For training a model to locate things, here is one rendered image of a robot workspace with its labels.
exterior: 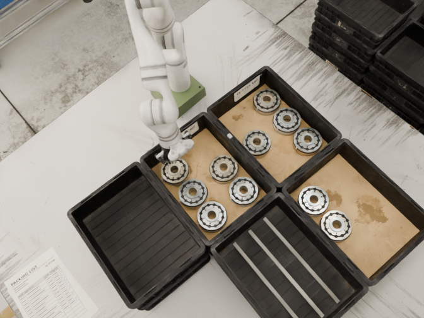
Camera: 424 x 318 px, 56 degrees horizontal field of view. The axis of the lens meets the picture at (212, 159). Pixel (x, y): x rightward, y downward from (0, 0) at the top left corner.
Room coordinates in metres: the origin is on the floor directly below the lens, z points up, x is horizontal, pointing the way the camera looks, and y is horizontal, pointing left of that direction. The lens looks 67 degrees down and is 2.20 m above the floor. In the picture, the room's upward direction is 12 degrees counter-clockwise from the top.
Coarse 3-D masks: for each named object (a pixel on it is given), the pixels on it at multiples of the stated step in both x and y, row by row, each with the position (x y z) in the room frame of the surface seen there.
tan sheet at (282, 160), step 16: (240, 112) 0.75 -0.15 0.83; (256, 112) 0.74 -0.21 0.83; (240, 128) 0.68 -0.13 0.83; (256, 128) 0.67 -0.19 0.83; (272, 128) 0.66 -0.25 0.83; (256, 144) 0.60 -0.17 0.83; (272, 144) 0.59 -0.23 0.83; (288, 144) 0.58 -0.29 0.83; (272, 160) 0.53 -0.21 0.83; (288, 160) 0.52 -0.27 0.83; (304, 160) 0.50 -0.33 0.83
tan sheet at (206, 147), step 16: (208, 144) 0.65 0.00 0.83; (192, 160) 0.60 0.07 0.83; (208, 160) 0.58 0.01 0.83; (160, 176) 0.56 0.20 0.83; (192, 176) 0.53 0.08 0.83; (208, 176) 0.52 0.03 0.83; (240, 176) 0.50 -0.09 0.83; (176, 192) 0.48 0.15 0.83; (192, 192) 0.47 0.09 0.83; (208, 192) 0.46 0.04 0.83; (224, 192) 0.45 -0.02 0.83; (240, 208) 0.38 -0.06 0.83
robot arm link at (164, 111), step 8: (144, 80) 0.63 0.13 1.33; (152, 80) 0.62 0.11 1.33; (160, 80) 0.62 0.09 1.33; (144, 88) 0.62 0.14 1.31; (152, 88) 0.61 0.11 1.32; (160, 88) 0.60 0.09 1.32; (168, 88) 0.61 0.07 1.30; (168, 96) 0.59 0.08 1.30; (152, 104) 0.58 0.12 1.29; (160, 104) 0.57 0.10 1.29; (168, 104) 0.56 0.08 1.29; (176, 104) 0.58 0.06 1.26; (152, 112) 0.56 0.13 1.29; (160, 112) 0.55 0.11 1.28; (168, 112) 0.55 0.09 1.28; (176, 112) 0.55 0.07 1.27; (160, 120) 0.54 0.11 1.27; (168, 120) 0.54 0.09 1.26; (176, 120) 0.54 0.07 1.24
